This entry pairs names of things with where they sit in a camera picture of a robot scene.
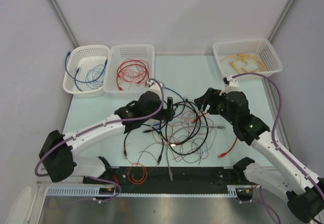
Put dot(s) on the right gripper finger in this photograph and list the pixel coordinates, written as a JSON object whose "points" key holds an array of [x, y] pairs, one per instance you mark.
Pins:
{"points": [[201, 103], [211, 95]]}

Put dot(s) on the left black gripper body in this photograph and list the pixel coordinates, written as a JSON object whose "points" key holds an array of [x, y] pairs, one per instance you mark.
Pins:
{"points": [[165, 115]]}

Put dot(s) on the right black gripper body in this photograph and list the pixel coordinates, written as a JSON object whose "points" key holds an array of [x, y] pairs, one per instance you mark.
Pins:
{"points": [[217, 107]]}

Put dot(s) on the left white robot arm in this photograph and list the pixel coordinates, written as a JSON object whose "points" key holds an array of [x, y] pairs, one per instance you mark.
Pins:
{"points": [[60, 154]]}

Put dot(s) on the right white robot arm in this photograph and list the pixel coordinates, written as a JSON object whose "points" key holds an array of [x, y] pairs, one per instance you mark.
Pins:
{"points": [[297, 185]]}

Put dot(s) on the right white plastic basket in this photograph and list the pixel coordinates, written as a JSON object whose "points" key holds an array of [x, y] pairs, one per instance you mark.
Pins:
{"points": [[255, 55]]}

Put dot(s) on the white plastic basket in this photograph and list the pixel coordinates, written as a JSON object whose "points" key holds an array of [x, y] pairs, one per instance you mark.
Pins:
{"points": [[255, 55], [129, 67], [85, 68]]}

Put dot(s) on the middle white plastic basket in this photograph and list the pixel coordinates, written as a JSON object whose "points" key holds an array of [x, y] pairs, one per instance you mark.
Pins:
{"points": [[129, 67]]}

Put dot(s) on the left white plastic basket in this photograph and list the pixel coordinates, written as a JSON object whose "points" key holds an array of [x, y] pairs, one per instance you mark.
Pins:
{"points": [[85, 68]]}

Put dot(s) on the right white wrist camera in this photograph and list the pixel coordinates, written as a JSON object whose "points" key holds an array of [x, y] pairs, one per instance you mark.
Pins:
{"points": [[231, 84]]}

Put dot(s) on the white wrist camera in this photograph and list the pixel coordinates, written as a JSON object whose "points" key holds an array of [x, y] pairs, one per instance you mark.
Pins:
{"points": [[155, 86], [231, 84]]}

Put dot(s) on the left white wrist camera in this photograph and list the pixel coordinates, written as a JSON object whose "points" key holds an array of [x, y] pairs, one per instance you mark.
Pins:
{"points": [[155, 86]]}

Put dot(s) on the black mounting base plate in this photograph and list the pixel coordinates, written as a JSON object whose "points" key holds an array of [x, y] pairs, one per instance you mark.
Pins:
{"points": [[176, 180]]}

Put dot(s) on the white slotted cable duct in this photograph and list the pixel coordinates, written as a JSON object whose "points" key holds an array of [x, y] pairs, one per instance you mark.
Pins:
{"points": [[81, 191]]}

